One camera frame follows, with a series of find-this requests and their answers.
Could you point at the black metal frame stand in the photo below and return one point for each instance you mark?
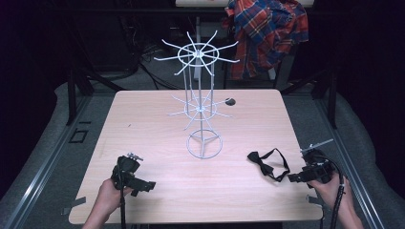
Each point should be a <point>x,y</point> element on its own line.
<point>331,95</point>
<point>72,95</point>

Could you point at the red blue plaid shirt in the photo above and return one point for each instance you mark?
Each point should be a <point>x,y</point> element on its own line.
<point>267,31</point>

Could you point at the black bow tie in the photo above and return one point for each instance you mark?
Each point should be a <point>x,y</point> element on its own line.
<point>264,167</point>

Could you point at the aluminium floor rail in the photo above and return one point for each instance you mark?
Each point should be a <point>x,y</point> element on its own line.
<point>350,165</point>
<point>44,165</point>

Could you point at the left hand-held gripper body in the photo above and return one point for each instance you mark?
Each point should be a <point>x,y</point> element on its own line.
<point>126,173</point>

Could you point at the grey tape strip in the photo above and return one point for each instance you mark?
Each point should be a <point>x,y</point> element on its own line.
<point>315,200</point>
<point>74,205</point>

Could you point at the person's left hand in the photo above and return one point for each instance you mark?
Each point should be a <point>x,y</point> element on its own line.
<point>110,195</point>

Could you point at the person's right hand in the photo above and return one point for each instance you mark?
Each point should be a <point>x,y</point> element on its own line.
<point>331,191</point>

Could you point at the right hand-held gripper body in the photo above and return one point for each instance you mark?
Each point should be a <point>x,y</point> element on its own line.
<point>316,170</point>

